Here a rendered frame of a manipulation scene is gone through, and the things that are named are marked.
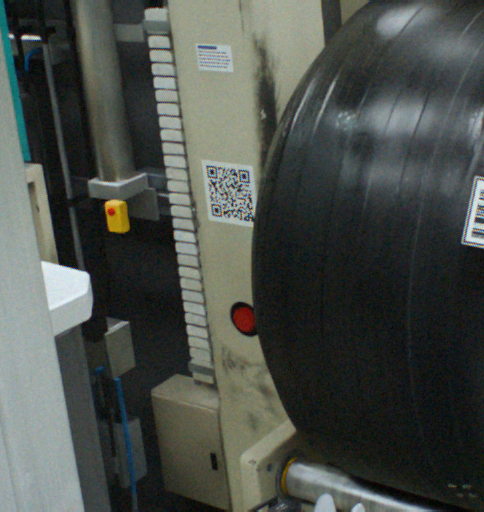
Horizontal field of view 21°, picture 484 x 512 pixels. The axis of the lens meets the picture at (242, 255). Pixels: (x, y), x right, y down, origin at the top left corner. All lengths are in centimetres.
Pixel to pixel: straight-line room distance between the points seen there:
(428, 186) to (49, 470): 86
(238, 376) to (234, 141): 31
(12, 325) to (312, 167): 93
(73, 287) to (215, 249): 111
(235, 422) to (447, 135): 61
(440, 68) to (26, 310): 93
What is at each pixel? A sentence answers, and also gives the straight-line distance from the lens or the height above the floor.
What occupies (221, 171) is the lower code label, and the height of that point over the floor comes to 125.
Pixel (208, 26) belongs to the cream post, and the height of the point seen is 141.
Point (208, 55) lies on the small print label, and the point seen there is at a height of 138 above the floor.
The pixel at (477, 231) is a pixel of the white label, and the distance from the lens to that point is 115.
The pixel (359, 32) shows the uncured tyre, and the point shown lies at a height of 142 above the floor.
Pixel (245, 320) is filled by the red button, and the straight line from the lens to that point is 156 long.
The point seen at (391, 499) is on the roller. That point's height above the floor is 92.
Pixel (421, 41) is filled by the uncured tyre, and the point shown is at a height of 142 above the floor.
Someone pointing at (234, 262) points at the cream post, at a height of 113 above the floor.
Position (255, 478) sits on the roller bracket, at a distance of 151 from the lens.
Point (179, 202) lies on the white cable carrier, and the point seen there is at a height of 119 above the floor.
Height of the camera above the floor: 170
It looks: 21 degrees down
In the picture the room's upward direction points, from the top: 7 degrees counter-clockwise
